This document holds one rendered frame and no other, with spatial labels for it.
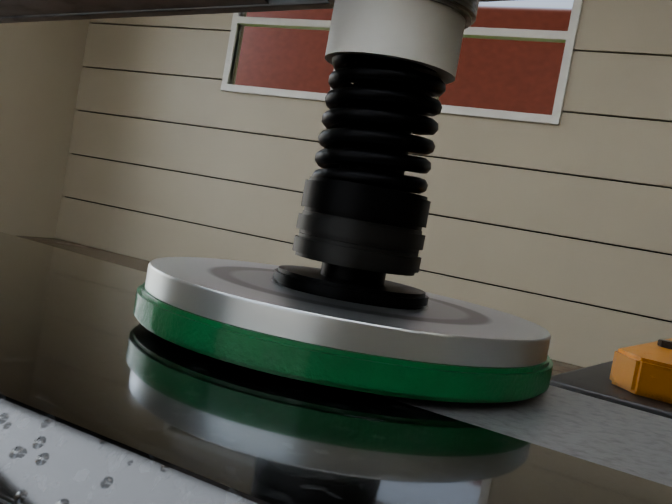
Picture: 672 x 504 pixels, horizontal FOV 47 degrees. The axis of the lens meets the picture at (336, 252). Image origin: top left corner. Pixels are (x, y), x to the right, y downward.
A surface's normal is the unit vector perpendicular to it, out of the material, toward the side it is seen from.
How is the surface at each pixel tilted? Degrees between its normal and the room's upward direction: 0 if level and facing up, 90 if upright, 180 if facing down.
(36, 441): 45
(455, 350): 90
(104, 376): 0
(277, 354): 90
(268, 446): 0
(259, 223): 90
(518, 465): 0
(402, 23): 90
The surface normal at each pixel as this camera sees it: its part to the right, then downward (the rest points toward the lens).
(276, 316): -0.26, 0.00
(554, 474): 0.18, -0.98
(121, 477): -0.22, -0.72
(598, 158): -0.47, -0.04
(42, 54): 0.87, 0.18
